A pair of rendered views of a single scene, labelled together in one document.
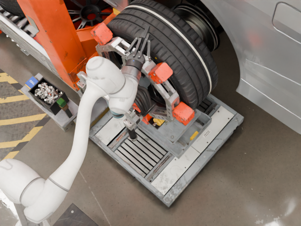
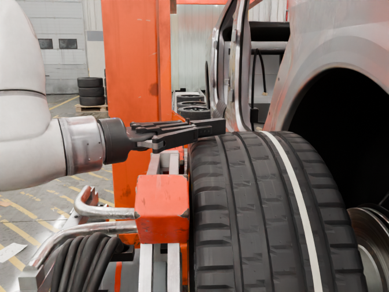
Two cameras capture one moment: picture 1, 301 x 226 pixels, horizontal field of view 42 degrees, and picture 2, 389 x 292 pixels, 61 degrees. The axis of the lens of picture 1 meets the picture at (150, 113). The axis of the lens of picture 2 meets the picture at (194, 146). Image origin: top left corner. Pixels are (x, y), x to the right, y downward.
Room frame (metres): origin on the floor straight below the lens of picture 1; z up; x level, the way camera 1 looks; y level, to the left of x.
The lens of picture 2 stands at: (0.63, -0.38, 1.33)
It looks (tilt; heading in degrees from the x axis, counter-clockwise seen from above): 15 degrees down; 35
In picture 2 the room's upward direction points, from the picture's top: straight up
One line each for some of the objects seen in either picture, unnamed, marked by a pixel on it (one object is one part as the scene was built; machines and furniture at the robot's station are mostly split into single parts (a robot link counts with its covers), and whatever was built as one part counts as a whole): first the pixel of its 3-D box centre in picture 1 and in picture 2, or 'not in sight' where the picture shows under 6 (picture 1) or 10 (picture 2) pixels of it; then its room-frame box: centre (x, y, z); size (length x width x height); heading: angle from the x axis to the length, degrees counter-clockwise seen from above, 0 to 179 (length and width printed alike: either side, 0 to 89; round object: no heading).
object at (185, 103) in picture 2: not in sight; (193, 109); (5.90, 3.28, 0.39); 0.66 x 0.66 x 0.24
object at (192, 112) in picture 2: not in sight; (196, 115); (5.32, 2.82, 0.39); 0.66 x 0.66 x 0.24
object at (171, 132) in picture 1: (164, 103); not in sight; (1.22, -0.10, 0.32); 0.40 x 0.30 x 0.28; 37
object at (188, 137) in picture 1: (168, 117); not in sight; (1.20, -0.12, 0.13); 0.50 x 0.36 x 0.10; 37
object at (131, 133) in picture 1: (131, 132); not in sight; (0.84, 0.11, 0.83); 0.04 x 0.04 x 0.16
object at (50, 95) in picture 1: (49, 95); not in sight; (1.35, 0.62, 0.51); 0.20 x 0.14 x 0.13; 41
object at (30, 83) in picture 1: (32, 83); not in sight; (1.50, 0.73, 0.47); 0.07 x 0.07 x 0.02; 37
